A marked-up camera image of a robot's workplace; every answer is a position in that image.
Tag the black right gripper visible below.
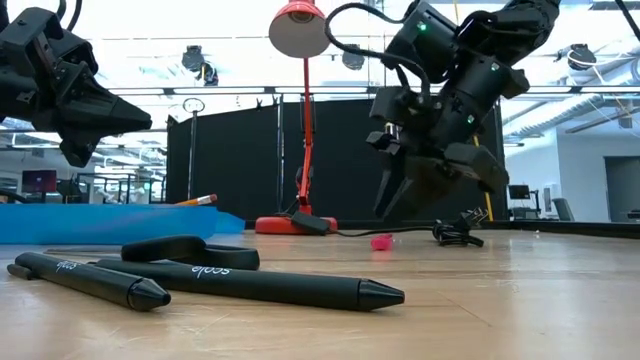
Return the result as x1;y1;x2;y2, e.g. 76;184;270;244
366;91;511;222

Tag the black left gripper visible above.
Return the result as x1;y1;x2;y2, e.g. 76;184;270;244
0;6;154;169

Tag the pink highlighter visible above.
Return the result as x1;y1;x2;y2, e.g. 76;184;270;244
370;232;395;252

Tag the orange pencil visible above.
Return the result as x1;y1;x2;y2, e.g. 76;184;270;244
174;193;219;208

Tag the black pen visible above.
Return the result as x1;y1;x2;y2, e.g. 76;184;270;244
6;250;173;313
94;257;407;313

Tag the blue plastic supply box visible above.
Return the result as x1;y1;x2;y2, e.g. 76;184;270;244
0;203;247;247

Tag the monitor with red screen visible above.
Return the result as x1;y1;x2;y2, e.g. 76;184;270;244
20;169;58;195

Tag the black ceiling fixture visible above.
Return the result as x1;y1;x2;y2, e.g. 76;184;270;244
180;44;220;88
566;42;598;72
341;43;367;72

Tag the small black monitor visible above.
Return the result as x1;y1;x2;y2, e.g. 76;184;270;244
507;183;532;202

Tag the red desk lamp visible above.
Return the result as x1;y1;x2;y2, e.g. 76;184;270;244
254;0;340;237

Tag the grey office chair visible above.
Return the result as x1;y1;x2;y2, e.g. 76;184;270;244
551;197;577;223

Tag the grey door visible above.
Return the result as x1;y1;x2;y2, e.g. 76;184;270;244
604;155;640;224

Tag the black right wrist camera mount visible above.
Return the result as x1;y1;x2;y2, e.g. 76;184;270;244
369;85;427;134

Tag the black ring-topped stand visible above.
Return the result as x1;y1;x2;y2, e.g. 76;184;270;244
181;96;207;202

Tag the black lamp power cable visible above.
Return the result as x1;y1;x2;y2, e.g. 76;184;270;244
290;206;489;249

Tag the black metal table frame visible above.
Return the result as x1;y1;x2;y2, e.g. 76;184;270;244
244;218;640;241

